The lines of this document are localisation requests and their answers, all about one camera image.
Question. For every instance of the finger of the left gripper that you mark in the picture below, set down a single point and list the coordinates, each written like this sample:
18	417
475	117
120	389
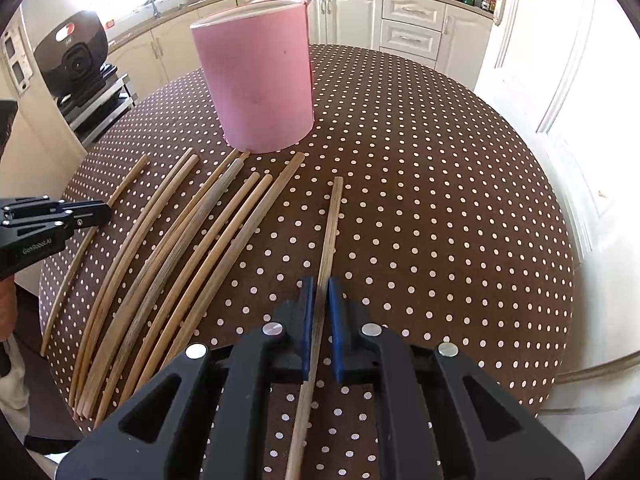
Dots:
73	216
18	208

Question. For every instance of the white door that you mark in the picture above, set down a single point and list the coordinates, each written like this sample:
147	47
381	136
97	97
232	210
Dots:
565	75

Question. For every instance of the brown polka dot tablecloth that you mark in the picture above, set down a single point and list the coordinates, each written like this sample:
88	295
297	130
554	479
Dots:
449	231

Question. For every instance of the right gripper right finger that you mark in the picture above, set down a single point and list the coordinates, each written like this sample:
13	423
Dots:
438	414

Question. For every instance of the kitchen faucet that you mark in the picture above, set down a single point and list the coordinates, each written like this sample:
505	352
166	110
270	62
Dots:
153	6

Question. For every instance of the metal storage rack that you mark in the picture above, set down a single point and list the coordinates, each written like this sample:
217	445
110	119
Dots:
93	109

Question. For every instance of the cream lower kitchen cabinets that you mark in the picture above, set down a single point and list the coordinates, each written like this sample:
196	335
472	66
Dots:
447	36

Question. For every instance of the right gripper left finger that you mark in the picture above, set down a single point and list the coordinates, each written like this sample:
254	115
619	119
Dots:
203	416

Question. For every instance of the pink cylindrical utensil holder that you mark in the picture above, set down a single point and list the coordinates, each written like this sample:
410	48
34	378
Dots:
256	64

